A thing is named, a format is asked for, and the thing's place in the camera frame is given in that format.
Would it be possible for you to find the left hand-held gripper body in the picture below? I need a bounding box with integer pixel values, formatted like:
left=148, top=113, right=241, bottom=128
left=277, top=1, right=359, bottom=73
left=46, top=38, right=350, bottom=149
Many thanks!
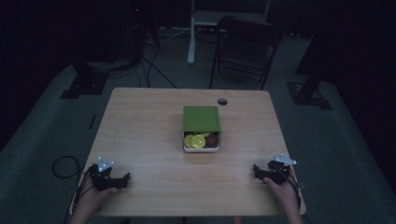
left=88, top=157, right=126, bottom=192

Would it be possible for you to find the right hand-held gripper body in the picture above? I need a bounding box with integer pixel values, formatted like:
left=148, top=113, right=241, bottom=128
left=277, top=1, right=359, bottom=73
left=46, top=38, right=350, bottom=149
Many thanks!
left=262, top=152, right=298, bottom=187

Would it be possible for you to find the white box drawer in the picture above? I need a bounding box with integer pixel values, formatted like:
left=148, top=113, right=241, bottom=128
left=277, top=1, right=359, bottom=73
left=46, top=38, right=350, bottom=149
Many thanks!
left=182, top=131, right=221, bottom=154

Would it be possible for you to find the person's right hand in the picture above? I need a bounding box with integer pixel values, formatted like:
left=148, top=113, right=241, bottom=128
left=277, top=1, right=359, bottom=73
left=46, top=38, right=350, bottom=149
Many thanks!
left=262, top=169, right=301, bottom=214

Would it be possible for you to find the person's left hand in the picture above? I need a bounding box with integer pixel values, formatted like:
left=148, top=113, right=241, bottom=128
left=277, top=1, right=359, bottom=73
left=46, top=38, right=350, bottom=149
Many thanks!
left=76, top=176, right=119, bottom=217

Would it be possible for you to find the brown lid capsule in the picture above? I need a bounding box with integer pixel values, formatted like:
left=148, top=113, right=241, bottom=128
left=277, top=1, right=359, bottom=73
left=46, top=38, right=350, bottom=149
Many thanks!
left=205, top=133, right=219, bottom=147

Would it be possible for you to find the green box sleeve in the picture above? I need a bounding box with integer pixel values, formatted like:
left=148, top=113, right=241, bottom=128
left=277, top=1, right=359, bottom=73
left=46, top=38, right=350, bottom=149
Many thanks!
left=182, top=105, right=222, bottom=133

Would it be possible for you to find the black stand base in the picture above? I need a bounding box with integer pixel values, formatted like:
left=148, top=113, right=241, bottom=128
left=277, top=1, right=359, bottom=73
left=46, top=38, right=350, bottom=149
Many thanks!
left=60, top=61, right=110, bottom=100
left=286, top=71, right=333, bottom=111

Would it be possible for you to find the black folding chair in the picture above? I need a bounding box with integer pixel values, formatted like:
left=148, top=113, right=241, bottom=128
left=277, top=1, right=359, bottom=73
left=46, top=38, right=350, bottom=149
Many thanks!
left=208, top=16, right=285, bottom=91

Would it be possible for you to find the dark equipment with red light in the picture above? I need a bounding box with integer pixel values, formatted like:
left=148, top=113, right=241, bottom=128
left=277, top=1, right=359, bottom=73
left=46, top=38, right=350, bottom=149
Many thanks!
left=123, top=0, right=162, bottom=62

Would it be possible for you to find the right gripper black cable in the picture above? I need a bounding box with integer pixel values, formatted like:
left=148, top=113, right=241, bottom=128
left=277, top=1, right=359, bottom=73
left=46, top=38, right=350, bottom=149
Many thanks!
left=278, top=169, right=303, bottom=210

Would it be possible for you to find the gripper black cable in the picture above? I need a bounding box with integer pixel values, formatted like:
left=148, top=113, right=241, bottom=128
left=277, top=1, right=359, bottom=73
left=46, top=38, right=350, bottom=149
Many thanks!
left=64, top=167, right=94, bottom=224
left=278, top=169, right=303, bottom=210

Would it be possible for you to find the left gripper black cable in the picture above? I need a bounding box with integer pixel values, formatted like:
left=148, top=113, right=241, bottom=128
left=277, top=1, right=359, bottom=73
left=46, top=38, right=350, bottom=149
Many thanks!
left=64, top=167, right=94, bottom=224

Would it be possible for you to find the black looped floor cable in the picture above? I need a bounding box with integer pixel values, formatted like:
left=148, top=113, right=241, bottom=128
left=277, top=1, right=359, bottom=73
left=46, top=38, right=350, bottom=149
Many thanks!
left=51, top=155, right=82, bottom=180

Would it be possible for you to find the white floor cable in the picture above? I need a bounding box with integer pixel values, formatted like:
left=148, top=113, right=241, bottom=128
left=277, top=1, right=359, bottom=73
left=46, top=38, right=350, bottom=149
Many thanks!
left=145, top=27, right=191, bottom=45

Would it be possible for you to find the white desk frame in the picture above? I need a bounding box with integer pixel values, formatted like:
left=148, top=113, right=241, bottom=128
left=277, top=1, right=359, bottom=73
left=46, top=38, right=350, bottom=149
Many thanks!
left=187, top=0, right=272, bottom=65

